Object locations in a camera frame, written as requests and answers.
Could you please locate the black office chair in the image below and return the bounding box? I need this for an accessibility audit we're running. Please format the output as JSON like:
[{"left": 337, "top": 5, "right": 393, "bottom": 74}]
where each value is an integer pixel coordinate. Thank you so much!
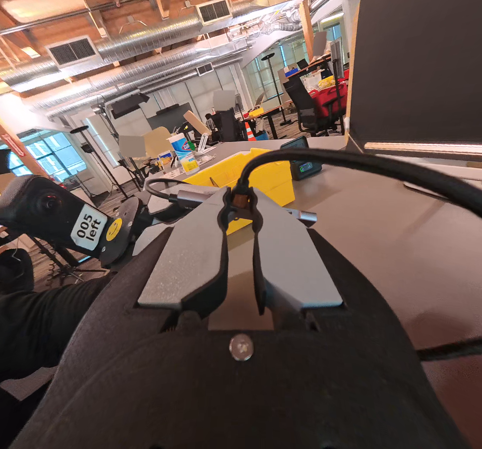
[{"left": 283, "top": 76, "right": 341, "bottom": 137}]

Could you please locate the black display panel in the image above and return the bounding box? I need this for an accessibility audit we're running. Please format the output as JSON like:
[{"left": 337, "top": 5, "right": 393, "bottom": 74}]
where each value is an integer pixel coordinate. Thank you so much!
[{"left": 346, "top": 0, "right": 482, "bottom": 144}]

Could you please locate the grey usb hub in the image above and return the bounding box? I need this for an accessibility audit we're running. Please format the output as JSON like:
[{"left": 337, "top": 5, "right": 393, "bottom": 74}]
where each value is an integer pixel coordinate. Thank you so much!
[{"left": 144, "top": 177, "right": 318, "bottom": 228}]

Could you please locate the disinfectant wipes canister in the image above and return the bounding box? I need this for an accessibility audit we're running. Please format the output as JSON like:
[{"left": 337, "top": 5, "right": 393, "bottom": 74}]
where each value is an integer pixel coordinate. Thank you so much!
[{"left": 167, "top": 134, "right": 201, "bottom": 176}]

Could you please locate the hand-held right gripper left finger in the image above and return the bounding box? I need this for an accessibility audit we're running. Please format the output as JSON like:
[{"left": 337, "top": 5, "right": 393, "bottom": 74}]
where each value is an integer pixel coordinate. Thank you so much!
[{"left": 137, "top": 187, "right": 231, "bottom": 318}]

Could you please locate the white stand with beige paddle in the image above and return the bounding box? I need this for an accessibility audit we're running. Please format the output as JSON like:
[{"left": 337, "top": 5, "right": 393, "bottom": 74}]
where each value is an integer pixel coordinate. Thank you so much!
[{"left": 183, "top": 111, "right": 212, "bottom": 156}]

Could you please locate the black floor lamp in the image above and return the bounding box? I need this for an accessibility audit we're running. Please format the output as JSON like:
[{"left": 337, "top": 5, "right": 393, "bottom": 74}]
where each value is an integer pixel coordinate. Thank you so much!
[{"left": 261, "top": 53, "right": 291, "bottom": 126}]

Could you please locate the silver display stand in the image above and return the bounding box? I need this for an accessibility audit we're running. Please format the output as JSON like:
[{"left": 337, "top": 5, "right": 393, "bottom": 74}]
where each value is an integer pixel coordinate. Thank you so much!
[{"left": 346, "top": 132, "right": 482, "bottom": 193}]

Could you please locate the black charging case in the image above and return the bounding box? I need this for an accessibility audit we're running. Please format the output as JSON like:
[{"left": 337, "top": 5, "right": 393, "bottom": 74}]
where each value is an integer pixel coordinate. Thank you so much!
[{"left": 280, "top": 135, "right": 323, "bottom": 181}]

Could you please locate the yellow plastic bin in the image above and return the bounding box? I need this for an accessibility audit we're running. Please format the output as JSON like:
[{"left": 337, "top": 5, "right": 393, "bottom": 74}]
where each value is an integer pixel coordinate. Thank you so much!
[{"left": 183, "top": 147, "right": 296, "bottom": 235}]

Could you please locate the red storage crate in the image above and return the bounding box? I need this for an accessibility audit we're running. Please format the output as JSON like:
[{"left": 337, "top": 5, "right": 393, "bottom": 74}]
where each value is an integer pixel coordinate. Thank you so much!
[{"left": 310, "top": 80, "right": 348, "bottom": 120}]

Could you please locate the black softbox light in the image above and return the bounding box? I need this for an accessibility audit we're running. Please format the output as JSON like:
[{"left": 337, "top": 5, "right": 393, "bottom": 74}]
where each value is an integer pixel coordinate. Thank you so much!
[{"left": 109, "top": 93, "right": 151, "bottom": 120}]

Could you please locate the wooden backing board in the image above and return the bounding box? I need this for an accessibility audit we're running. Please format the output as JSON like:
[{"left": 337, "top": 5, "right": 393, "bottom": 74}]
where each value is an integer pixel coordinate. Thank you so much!
[{"left": 344, "top": 1, "right": 363, "bottom": 135}]

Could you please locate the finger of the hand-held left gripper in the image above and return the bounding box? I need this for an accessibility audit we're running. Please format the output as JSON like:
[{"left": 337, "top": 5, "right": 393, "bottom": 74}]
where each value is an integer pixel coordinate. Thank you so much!
[
  {"left": 132, "top": 222, "right": 174, "bottom": 257},
  {"left": 146, "top": 192, "right": 223, "bottom": 222}
]

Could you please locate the silver air duct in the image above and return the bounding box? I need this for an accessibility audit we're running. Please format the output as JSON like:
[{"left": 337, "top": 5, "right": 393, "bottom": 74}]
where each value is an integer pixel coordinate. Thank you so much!
[{"left": 0, "top": 12, "right": 264, "bottom": 91}]

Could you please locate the black braided usb cable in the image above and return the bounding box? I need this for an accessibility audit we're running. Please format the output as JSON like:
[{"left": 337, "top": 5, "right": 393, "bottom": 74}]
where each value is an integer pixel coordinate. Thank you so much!
[{"left": 230, "top": 148, "right": 482, "bottom": 362}]

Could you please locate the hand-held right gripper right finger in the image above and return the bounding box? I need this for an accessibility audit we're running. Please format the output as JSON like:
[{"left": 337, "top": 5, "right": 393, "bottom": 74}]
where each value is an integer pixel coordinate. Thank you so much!
[{"left": 250, "top": 188, "right": 344, "bottom": 316}]

